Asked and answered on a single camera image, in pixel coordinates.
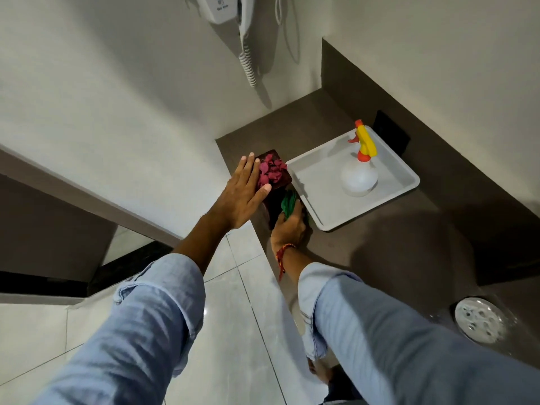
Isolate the white coiled cord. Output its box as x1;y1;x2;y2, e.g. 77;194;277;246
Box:
238;33;258;88

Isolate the white wall hair dryer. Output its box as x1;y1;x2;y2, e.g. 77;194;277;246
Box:
193;0;257;39

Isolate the black flat box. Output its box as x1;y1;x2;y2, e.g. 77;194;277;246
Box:
372;109;411;157

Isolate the person's dark trouser leg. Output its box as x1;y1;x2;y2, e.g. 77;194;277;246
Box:
321;364;367;405

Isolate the person's right hand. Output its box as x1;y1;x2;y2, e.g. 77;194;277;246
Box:
270;201;309;258

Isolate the white sink drain cover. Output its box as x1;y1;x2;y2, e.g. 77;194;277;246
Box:
454;297;508;346

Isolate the person's left hand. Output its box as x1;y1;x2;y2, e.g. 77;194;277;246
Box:
210;152;273;231

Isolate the dark red square dish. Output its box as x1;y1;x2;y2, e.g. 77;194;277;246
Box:
254;149;294;211

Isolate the person's right forearm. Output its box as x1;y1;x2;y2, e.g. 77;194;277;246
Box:
276;244;540;405

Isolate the person's left forearm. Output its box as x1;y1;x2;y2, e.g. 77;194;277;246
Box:
31;211;233;405

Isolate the white spray bottle yellow trigger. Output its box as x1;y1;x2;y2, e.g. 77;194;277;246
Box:
340;119;379;198

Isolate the red thread bracelet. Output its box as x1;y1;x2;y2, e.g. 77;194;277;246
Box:
275;243;297;283

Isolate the green cleaning cloth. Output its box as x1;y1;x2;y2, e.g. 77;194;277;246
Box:
280;190;300;220

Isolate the white rectangular tray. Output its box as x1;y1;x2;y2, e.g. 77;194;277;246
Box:
285;125;421;232

